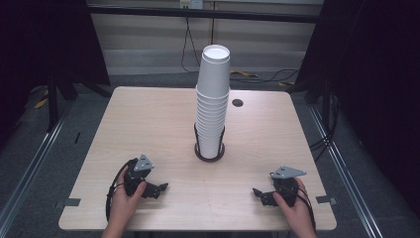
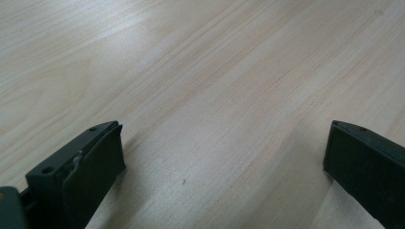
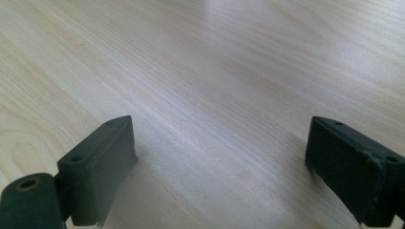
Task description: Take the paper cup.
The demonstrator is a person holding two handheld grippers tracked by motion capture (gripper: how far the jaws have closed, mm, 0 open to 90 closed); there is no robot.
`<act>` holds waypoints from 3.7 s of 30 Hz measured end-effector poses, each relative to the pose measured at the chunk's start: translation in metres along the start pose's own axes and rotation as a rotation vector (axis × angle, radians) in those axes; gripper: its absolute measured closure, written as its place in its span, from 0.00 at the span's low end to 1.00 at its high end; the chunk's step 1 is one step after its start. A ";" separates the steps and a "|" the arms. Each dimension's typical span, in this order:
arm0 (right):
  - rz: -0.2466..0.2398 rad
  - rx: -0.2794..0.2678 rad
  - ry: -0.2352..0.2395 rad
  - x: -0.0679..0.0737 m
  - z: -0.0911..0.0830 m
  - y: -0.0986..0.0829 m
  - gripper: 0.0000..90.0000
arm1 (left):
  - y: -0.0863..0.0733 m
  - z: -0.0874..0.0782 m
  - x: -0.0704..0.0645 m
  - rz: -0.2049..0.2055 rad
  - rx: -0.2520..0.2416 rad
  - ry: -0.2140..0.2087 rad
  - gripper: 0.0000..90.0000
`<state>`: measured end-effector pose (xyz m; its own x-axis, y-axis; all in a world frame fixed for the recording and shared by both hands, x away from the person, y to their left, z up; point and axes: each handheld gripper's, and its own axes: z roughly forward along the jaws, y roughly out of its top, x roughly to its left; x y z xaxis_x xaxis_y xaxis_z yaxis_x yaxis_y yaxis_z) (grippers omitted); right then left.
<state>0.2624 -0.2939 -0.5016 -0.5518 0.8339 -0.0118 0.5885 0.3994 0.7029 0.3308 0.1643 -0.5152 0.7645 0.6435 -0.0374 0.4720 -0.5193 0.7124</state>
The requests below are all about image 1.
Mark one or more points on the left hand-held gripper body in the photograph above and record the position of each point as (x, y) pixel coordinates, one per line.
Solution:
(134, 177)

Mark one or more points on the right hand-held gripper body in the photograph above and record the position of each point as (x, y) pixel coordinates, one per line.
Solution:
(286, 185)

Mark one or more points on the stack of white paper cups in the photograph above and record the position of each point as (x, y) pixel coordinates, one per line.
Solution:
(211, 125)

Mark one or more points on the person's right hand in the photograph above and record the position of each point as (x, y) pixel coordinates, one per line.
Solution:
(298, 214)

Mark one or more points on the person's left hand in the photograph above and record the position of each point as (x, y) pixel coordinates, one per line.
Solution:
(123, 208)

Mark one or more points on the grey tape strip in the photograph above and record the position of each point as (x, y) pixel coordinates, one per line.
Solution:
(71, 202)
(326, 199)

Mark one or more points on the black stand leg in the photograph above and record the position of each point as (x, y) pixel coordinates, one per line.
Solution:
(52, 105)

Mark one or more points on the yellow floor tape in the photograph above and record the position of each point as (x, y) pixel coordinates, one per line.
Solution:
(41, 103)

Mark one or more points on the yellow floor plug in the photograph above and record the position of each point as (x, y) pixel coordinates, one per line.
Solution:
(242, 73)

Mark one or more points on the black curtain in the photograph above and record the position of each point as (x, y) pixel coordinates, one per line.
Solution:
(373, 82)
(43, 49)

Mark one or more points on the black horizontal bar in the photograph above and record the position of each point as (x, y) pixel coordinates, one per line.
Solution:
(204, 14)

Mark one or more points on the metal floor rail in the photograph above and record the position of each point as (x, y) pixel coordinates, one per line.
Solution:
(346, 175)
(31, 165)

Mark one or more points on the white wall socket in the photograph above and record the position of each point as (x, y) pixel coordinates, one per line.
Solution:
(191, 3)

